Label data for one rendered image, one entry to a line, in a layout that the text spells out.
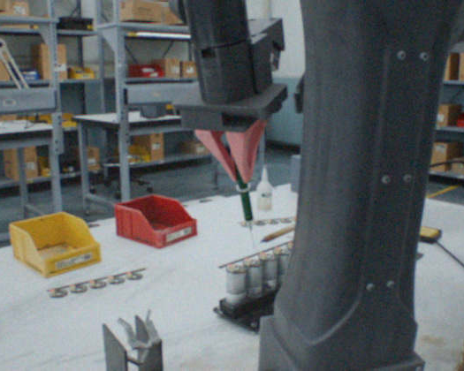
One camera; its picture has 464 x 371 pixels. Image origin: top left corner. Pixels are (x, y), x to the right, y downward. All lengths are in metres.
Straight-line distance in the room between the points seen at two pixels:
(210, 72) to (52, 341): 0.34
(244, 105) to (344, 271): 0.27
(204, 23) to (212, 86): 0.06
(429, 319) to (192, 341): 0.29
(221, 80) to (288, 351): 0.28
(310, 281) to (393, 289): 0.04
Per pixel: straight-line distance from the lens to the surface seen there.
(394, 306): 0.24
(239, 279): 0.58
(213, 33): 0.44
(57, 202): 3.02
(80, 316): 0.64
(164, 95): 3.23
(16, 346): 0.60
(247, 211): 0.55
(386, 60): 0.20
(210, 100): 0.47
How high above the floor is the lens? 1.04
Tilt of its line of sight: 13 degrees down
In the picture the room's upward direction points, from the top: straight up
